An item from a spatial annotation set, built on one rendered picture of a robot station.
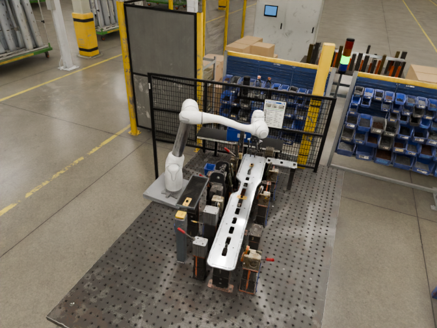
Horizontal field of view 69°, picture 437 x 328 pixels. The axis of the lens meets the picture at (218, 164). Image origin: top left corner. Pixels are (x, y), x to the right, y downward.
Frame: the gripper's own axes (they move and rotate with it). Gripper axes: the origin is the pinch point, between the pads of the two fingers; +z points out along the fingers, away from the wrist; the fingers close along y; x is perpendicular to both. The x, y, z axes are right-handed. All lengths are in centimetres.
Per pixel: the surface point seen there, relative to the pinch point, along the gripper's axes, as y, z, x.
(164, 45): -154, -38, 170
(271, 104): 7, -26, 55
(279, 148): 21.9, 11.1, 36.4
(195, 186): -34, -2, -64
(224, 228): -5, 14, -84
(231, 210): -5, 14, -64
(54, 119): -375, 116, 180
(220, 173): -19.3, -4.4, -45.4
